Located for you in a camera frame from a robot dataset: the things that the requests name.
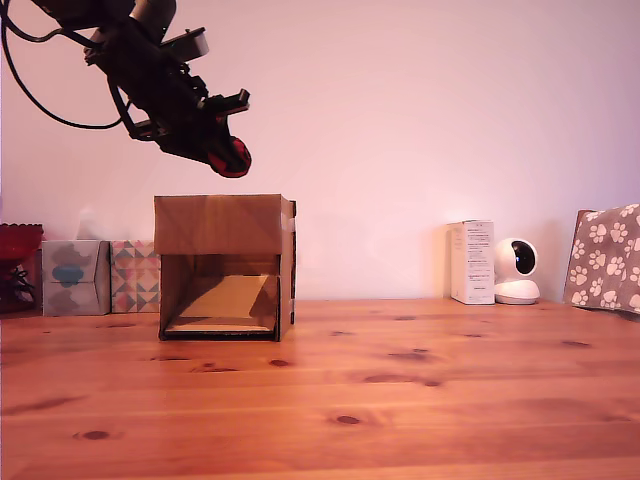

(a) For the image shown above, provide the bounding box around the red and black footbag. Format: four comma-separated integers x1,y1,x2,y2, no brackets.
206,137,254,179

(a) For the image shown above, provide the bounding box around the cardboard dice tower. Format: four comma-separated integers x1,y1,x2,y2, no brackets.
153,194,297,343

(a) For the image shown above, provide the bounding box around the triangle pattern tissue box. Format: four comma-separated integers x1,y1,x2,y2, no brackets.
109,239,162,315

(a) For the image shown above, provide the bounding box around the cloud print tissue box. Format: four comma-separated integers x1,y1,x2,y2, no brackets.
41,239,112,317

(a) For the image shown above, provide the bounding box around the red glass bowl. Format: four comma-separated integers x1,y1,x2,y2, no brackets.
0,222,45,315

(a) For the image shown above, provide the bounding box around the white printed carton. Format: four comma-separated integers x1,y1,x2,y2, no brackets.
445,219,496,306

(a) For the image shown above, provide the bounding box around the grey paw print cloth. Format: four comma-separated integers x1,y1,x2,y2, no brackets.
562,203,640,315

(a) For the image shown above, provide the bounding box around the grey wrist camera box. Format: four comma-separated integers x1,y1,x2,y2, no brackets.
159,27,210,64

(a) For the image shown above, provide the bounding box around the thin black cable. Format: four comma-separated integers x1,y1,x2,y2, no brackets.
5,17,96,47

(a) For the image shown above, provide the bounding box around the black looping cable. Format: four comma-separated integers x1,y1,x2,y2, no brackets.
0,8,126,130

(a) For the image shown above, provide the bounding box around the small white round camera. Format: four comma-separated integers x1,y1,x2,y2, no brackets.
493,236,542,306

